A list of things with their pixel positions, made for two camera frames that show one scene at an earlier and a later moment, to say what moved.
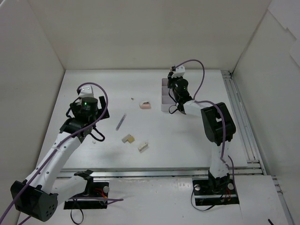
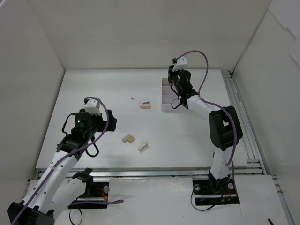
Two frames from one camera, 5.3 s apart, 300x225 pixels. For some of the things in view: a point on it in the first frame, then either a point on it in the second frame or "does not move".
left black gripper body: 103,108 -> 108,120
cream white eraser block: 142,147 does not move
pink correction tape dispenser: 146,105 does not move
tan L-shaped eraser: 130,138 does not move
